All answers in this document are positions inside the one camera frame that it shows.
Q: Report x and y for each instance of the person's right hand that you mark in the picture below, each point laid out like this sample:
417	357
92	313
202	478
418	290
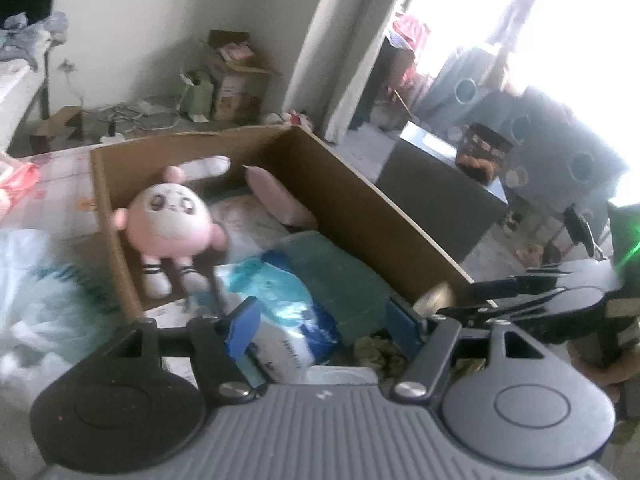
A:
609	379

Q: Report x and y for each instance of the pink padded pouch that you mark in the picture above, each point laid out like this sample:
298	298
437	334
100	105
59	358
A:
278	200

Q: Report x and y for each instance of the teal checked cloth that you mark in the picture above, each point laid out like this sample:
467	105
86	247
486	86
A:
345	287

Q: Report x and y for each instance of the grey speaker cabinet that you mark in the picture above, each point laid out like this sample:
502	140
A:
555	161

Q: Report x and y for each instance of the cardboard boxes in corner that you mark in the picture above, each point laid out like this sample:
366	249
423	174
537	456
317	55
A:
240	75

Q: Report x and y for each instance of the blue white tissue pack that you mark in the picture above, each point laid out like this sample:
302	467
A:
295	332

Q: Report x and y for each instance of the green white scrunchie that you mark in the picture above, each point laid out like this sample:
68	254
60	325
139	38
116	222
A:
381	355

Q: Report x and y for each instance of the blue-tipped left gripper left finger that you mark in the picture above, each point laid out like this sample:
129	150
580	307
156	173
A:
213	346

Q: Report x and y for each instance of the pink round plush doll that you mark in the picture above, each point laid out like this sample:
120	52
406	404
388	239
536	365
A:
169	221

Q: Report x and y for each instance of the dark snack container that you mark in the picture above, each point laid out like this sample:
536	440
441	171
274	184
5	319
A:
481	153

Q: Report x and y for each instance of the dark low cabinet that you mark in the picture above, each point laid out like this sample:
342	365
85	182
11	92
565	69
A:
422	179

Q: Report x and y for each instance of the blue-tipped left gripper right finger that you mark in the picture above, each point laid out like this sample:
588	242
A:
433	346

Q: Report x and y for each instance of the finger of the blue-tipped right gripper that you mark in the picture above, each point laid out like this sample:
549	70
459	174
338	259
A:
517	310
505	287

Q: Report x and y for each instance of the white plastic bag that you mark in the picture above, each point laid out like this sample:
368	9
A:
54	312

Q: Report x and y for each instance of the brown cardboard box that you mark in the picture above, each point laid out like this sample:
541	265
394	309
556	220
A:
351	212

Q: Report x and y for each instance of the dark grey bed sheet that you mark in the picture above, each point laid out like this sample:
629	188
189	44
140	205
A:
22	91

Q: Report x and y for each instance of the pink wet wipes pack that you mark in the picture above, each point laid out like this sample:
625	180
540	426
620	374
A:
16	180

